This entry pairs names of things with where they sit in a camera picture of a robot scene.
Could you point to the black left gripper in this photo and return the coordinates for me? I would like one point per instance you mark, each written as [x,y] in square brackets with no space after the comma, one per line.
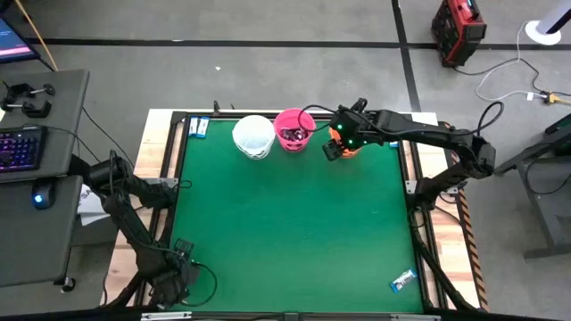
[171,287]

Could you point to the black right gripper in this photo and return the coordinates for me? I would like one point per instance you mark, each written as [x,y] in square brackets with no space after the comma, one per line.
[354,136]

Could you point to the orange plastic halloween bucket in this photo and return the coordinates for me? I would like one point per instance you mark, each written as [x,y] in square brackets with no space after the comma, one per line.
[348,154]

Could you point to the white plastic halloween bucket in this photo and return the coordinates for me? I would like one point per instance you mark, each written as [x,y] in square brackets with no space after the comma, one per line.
[253,134]

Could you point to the blue white candy bar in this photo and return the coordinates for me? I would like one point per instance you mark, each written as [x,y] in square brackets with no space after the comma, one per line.
[203,128]
[394,144]
[193,127]
[403,280]

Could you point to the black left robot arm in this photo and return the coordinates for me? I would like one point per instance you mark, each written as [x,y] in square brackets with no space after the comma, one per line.
[129,223]

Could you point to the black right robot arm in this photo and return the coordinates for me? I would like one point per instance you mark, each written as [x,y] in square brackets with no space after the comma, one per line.
[424,131]

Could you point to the pink plastic halloween bucket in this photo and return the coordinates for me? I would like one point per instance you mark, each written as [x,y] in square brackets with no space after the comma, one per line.
[285,117]

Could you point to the black table edge clamp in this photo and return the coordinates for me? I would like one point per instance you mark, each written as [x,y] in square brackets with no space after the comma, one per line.
[216,109]
[359,104]

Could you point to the green felt mat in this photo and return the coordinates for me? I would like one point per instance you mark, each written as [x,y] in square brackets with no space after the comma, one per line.
[312,223]

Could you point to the black caster wheel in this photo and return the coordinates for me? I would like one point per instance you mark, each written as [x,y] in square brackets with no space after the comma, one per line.
[68,284]

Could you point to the white paper sheet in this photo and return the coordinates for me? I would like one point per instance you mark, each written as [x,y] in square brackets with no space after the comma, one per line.
[91,209]

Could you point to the grey desk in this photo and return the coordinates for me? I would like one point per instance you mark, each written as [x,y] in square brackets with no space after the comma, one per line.
[40,232]

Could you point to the red black tool case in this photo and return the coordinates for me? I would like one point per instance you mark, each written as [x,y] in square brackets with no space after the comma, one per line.
[459,35]

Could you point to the black orange hazard tape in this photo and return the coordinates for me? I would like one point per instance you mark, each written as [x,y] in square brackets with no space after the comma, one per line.
[468,241]

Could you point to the black computer mouse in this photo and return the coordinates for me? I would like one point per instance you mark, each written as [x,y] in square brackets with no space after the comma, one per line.
[43,196]

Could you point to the yellow plug connector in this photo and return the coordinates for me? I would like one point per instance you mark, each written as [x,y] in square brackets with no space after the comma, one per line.
[553,98]

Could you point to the backlit black keyboard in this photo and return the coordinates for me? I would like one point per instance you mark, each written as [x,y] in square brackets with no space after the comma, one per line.
[20,149]

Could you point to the grey metal stand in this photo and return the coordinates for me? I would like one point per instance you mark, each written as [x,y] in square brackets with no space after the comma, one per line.
[546,209]

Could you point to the white round stand base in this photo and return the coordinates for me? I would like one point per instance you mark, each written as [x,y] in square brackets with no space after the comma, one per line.
[535,33]

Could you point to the black screw clamp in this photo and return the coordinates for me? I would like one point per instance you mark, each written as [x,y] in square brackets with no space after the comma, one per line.
[13,91]
[33,110]

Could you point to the black stand pole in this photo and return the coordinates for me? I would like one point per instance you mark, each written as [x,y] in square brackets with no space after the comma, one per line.
[557,15]

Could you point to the computer monitor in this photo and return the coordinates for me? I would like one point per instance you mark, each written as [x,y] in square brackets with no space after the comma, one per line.
[13,44]

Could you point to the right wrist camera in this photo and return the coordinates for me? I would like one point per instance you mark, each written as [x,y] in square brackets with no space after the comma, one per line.
[332,150]

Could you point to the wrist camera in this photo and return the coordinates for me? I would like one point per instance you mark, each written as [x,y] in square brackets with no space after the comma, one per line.
[332,150]
[184,246]

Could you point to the silver metal bracket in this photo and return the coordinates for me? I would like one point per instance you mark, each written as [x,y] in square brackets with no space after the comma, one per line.
[165,315]
[415,318]

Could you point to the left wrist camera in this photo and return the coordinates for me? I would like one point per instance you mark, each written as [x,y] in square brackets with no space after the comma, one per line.
[184,246]

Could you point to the small white bracket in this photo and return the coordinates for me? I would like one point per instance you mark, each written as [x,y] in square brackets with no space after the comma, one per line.
[411,187]

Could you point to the black metal table frame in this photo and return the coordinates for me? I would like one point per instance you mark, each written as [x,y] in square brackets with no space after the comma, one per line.
[245,315]

